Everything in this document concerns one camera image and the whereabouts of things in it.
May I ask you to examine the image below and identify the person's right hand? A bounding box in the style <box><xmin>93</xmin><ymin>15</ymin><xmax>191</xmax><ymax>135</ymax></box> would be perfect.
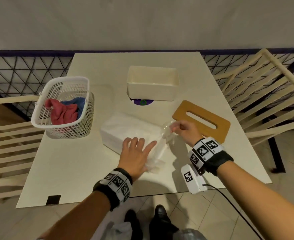
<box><xmin>170</xmin><ymin>119</ymin><xmax>204</xmax><ymax>148</ymax></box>

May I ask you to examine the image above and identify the person's left hand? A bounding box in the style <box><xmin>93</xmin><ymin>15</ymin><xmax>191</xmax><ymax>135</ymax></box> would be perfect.
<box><xmin>117</xmin><ymin>137</ymin><xmax>158</xmax><ymax>183</ymax></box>

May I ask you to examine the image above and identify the wooden lid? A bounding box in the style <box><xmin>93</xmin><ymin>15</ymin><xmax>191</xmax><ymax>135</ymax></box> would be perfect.
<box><xmin>172</xmin><ymin>100</ymin><xmax>231</xmax><ymax>144</ymax></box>

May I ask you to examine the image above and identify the clear plastic wrapper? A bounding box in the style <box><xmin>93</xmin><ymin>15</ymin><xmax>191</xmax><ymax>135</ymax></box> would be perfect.
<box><xmin>146</xmin><ymin>120</ymin><xmax>181</xmax><ymax>174</ymax></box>

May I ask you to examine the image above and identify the white tissues pack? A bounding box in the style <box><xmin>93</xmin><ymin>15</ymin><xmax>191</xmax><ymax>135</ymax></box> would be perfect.
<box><xmin>100</xmin><ymin>113</ymin><xmax>168</xmax><ymax>158</ymax></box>

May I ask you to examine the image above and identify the cream tissue box base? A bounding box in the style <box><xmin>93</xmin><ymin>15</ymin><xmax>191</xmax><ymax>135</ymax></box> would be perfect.
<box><xmin>126</xmin><ymin>66</ymin><xmax>180</xmax><ymax>102</ymax></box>

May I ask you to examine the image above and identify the white plastic mesh basket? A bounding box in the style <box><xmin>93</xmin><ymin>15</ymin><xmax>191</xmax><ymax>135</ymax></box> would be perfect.
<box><xmin>31</xmin><ymin>76</ymin><xmax>95</xmax><ymax>140</ymax></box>

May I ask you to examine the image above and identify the red cloth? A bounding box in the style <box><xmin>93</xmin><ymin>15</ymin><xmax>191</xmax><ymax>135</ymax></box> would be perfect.
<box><xmin>45</xmin><ymin>98</ymin><xmax>79</xmax><ymax>126</ymax></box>

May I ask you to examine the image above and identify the person's right forearm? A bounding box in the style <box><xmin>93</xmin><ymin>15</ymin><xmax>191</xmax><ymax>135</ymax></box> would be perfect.
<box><xmin>216</xmin><ymin>161</ymin><xmax>294</xmax><ymax>240</ymax></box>

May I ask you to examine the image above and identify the person's left forearm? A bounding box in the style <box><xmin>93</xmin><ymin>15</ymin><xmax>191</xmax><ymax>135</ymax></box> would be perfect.
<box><xmin>37</xmin><ymin>190</ymin><xmax>112</xmax><ymax>240</ymax></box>

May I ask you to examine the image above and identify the black marker-tagged right wristband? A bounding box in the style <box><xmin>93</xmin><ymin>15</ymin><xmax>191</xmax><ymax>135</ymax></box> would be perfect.
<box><xmin>188</xmin><ymin>137</ymin><xmax>234</xmax><ymax>177</ymax></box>

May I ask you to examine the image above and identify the black marker-tagged wristband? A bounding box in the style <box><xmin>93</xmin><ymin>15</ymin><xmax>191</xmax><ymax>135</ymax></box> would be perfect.
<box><xmin>93</xmin><ymin>168</ymin><xmax>133</xmax><ymax>212</ymax></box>
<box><xmin>188</xmin><ymin>137</ymin><xmax>234</xmax><ymax>177</ymax></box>

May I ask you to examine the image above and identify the black marker-tagged left wristband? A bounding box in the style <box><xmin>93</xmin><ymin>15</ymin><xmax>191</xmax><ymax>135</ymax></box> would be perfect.
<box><xmin>93</xmin><ymin>168</ymin><xmax>133</xmax><ymax>212</ymax></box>

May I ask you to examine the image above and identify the purple round sticker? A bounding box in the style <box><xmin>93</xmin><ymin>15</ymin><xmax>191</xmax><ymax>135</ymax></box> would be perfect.
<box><xmin>131</xmin><ymin>98</ymin><xmax>155</xmax><ymax>106</ymax></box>

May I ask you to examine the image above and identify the black left shoe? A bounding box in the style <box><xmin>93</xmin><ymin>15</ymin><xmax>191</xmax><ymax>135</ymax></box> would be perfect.
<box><xmin>124</xmin><ymin>209</ymin><xmax>143</xmax><ymax>240</ymax></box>

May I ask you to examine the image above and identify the black shoe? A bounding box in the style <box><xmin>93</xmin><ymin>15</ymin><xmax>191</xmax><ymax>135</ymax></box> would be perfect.
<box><xmin>124</xmin><ymin>209</ymin><xmax>143</xmax><ymax>240</ymax></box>
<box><xmin>149</xmin><ymin>204</ymin><xmax>178</xmax><ymax>240</ymax></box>

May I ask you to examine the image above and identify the black right shoe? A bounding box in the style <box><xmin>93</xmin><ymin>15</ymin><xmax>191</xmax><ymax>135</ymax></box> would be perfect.
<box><xmin>149</xmin><ymin>204</ymin><xmax>178</xmax><ymax>240</ymax></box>

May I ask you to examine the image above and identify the white plastic bag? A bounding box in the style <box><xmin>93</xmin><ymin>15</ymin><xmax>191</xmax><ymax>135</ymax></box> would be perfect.
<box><xmin>111</xmin><ymin>222</ymin><xmax>133</xmax><ymax>240</ymax></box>

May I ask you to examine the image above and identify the blue cloth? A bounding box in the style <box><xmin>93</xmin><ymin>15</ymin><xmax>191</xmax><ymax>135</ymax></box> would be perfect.
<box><xmin>61</xmin><ymin>97</ymin><xmax>86</xmax><ymax>118</ymax></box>

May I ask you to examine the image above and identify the grey plastic bag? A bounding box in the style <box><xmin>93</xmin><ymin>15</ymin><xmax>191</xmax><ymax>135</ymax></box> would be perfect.
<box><xmin>176</xmin><ymin>228</ymin><xmax>208</xmax><ymax>240</ymax></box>

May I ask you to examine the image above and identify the cream slatted chair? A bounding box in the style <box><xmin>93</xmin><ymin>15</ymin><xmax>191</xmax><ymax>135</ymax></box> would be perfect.
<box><xmin>0</xmin><ymin>95</ymin><xmax>48</xmax><ymax>202</ymax></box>
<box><xmin>213</xmin><ymin>48</ymin><xmax>294</xmax><ymax>174</ymax></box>

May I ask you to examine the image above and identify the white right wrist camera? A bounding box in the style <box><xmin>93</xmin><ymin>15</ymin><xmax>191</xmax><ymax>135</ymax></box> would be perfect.
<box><xmin>181</xmin><ymin>164</ymin><xmax>208</xmax><ymax>195</ymax></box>

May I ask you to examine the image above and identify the black right camera cable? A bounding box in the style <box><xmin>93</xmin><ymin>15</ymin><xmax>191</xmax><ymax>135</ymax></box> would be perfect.
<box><xmin>203</xmin><ymin>183</ymin><xmax>263</xmax><ymax>240</ymax></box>

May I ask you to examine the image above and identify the black wire mesh fence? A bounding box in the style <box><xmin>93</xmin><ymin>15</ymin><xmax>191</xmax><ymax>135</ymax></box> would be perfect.
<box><xmin>0</xmin><ymin>48</ymin><xmax>294</xmax><ymax>123</ymax></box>

